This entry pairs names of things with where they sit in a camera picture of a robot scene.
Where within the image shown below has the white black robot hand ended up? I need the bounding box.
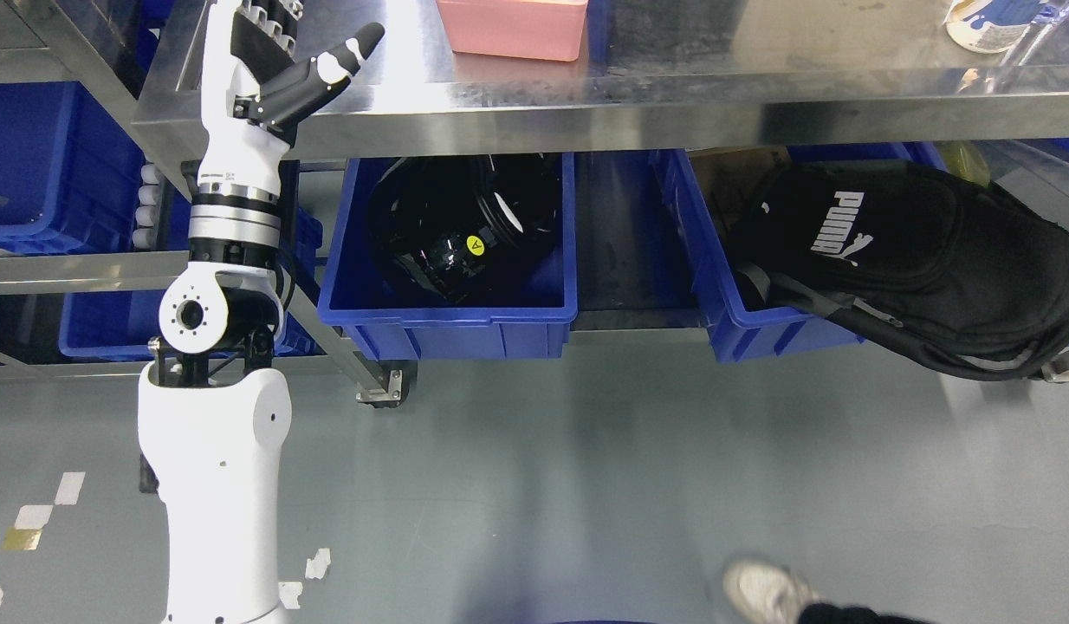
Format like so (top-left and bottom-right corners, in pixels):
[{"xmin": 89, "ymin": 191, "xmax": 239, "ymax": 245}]
[{"xmin": 193, "ymin": 0, "xmax": 386, "ymax": 202}]

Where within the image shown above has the pink storage box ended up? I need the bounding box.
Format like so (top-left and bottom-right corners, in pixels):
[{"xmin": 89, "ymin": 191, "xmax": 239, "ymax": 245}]
[{"xmin": 436, "ymin": 1, "xmax": 589, "ymax": 62}]

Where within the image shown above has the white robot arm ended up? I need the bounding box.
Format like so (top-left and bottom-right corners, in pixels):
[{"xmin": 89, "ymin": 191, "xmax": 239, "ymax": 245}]
[{"xmin": 136, "ymin": 174, "xmax": 293, "ymax": 623}]

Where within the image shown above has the white blue container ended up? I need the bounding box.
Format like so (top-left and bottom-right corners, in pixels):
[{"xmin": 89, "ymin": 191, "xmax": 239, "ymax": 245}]
[{"xmin": 943, "ymin": 1, "xmax": 1049, "ymax": 54}]

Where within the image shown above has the blue bin far left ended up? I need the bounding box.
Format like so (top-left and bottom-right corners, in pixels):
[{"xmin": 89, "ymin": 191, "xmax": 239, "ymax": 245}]
[{"xmin": 0, "ymin": 82, "xmax": 144, "ymax": 256}]

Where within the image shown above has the black glossy helmet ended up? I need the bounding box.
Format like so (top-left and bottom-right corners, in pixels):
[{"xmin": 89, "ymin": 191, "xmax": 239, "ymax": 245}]
[{"xmin": 365, "ymin": 153, "xmax": 566, "ymax": 307}]

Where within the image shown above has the blue bin with black helmet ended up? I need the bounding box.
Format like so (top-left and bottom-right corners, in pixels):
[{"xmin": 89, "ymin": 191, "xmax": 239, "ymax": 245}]
[{"xmin": 317, "ymin": 153, "xmax": 580, "ymax": 361}]

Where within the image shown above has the blue bin lower left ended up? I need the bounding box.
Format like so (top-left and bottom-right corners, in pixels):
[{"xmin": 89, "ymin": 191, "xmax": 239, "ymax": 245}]
[{"xmin": 58, "ymin": 196, "xmax": 323, "ymax": 362}]

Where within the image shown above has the steel table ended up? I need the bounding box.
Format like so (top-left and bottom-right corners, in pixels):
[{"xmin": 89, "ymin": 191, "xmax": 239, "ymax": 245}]
[{"xmin": 133, "ymin": 0, "xmax": 1069, "ymax": 162}]

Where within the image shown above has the blue bin under backpack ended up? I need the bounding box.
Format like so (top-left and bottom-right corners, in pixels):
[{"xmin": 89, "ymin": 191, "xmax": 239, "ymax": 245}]
[{"xmin": 656, "ymin": 143, "xmax": 949, "ymax": 364}]

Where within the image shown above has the white shoe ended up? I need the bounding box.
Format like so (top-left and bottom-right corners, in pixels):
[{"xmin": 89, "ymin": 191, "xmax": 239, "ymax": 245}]
[{"xmin": 722, "ymin": 558, "xmax": 822, "ymax": 623}]

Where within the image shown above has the black Puma backpack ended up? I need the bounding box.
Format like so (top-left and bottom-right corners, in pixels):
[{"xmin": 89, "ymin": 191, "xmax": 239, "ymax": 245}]
[{"xmin": 728, "ymin": 159, "xmax": 1069, "ymax": 380}]

